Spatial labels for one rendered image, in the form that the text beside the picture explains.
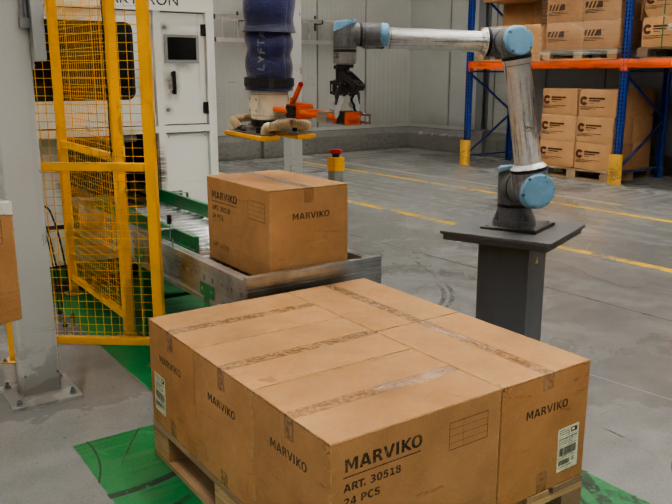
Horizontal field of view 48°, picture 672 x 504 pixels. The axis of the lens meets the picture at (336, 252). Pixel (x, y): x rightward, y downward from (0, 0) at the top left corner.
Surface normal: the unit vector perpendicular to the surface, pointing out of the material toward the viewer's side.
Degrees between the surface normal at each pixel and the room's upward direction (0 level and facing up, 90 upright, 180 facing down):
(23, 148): 90
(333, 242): 90
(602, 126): 88
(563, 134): 93
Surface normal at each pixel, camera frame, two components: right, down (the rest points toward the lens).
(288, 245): 0.57, 0.18
